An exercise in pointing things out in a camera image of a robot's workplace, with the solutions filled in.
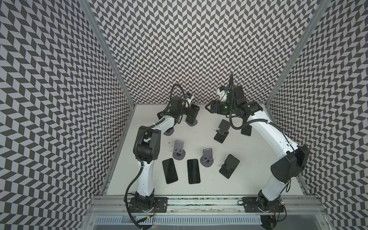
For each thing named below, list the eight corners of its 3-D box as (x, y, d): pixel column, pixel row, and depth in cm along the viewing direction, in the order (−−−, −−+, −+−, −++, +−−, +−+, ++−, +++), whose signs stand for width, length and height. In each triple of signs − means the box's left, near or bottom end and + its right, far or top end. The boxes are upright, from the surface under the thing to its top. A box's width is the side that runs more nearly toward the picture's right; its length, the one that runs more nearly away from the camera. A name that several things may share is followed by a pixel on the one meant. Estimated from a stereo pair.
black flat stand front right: (218, 172, 86) (221, 165, 77) (226, 161, 90) (229, 153, 82) (228, 180, 83) (233, 173, 74) (235, 168, 87) (240, 160, 79)
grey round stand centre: (200, 167, 88) (201, 159, 79) (199, 156, 93) (200, 147, 83) (211, 167, 88) (214, 159, 79) (210, 156, 93) (212, 147, 83)
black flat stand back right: (213, 139, 99) (215, 131, 92) (220, 126, 106) (222, 118, 99) (222, 144, 97) (225, 136, 90) (229, 131, 104) (232, 123, 96)
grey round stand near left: (173, 160, 90) (172, 155, 84) (175, 141, 99) (174, 135, 92) (185, 160, 90) (185, 155, 84) (185, 141, 99) (185, 135, 92)
